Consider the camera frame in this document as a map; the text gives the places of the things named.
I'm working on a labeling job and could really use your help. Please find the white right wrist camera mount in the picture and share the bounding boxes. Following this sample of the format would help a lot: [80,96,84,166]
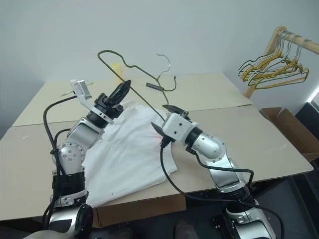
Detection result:
[161,113,200,145]

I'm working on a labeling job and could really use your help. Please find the yellow wire hanger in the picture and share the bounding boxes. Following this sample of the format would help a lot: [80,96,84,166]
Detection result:
[240,37,286,78]
[246,42,304,86]

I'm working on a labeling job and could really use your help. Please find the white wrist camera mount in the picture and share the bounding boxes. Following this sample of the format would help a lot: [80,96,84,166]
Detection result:
[161,113,200,145]
[70,79,115,125]

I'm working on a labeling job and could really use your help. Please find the beige cardboard sheet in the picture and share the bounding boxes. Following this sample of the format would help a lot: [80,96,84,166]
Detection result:
[0,104,314,222]

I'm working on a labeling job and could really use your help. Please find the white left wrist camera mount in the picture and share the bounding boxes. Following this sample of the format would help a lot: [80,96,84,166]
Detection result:
[70,79,115,125]

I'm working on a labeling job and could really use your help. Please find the dark USB hub with cable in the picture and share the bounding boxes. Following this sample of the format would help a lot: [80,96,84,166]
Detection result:
[145,75,178,92]

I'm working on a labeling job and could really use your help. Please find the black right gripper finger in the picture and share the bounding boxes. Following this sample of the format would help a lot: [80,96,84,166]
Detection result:
[151,121,166,137]
[161,104,185,115]

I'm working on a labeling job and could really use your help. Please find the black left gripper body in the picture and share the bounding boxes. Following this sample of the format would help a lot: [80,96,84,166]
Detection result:
[93,93,124,119]

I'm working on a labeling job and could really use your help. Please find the black case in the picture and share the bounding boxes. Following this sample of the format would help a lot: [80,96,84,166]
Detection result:
[295,101,319,140]

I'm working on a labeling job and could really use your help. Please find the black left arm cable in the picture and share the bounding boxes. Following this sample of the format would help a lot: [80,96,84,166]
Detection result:
[42,95,78,226]

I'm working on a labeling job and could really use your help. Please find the brown cardboard box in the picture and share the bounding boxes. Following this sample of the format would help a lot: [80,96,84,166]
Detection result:
[260,107,319,161]

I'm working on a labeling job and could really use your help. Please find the white shorts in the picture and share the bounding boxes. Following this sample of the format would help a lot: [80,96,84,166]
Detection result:
[81,100,179,209]

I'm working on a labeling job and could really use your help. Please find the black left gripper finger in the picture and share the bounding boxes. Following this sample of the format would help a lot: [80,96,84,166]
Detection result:
[112,80,132,106]
[106,81,129,103]

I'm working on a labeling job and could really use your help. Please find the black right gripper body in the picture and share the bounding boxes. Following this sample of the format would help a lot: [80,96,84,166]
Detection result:
[174,109,194,123]

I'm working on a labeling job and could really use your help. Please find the wooden clothes rack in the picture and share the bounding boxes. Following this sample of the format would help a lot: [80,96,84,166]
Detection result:
[243,25,319,99]

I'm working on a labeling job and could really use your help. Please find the pale yellow cup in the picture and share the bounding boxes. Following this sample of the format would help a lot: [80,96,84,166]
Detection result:
[111,62,125,81]

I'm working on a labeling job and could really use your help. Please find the green wire hanger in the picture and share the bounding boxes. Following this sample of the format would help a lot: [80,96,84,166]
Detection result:
[249,38,311,90]
[238,33,287,75]
[97,49,172,120]

